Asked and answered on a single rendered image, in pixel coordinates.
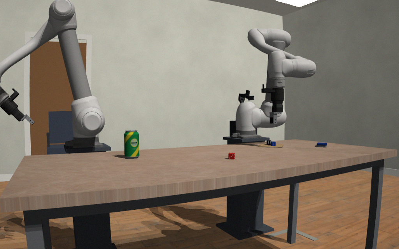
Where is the green soda can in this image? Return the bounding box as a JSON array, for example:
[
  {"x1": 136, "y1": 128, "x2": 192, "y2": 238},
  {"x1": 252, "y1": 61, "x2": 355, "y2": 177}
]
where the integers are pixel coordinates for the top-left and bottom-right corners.
[{"x1": 124, "y1": 130, "x2": 139, "y2": 159}]

